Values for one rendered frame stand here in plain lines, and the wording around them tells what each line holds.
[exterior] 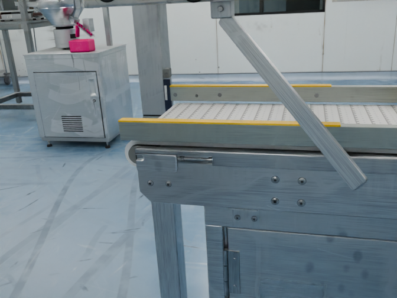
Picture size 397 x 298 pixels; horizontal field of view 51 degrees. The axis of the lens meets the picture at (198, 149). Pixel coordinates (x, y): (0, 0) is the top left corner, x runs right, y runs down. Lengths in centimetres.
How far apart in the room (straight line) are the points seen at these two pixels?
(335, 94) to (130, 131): 43
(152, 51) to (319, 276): 57
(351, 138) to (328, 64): 519
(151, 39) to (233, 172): 40
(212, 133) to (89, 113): 275
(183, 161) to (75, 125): 280
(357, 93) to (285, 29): 486
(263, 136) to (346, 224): 21
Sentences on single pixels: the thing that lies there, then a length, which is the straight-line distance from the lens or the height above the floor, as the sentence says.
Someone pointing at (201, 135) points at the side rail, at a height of 90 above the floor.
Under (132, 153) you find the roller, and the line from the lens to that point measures 71.
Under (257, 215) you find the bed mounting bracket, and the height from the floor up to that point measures 74.
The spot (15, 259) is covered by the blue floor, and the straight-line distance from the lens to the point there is 218.
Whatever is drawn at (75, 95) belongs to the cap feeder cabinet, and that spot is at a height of 44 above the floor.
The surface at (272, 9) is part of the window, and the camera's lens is 572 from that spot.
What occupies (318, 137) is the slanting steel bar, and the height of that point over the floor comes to 93.
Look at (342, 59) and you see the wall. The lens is 581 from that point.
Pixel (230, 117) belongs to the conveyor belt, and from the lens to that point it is 80.
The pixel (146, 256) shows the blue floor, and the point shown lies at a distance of 198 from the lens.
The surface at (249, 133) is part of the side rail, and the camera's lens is 63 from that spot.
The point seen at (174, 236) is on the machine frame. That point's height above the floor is 53.
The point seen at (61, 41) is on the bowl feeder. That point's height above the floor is 83.
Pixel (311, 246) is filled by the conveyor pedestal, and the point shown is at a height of 68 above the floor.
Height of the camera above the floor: 110
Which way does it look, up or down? 20 degrees down
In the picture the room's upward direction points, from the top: 3 degrees counter-clockwise
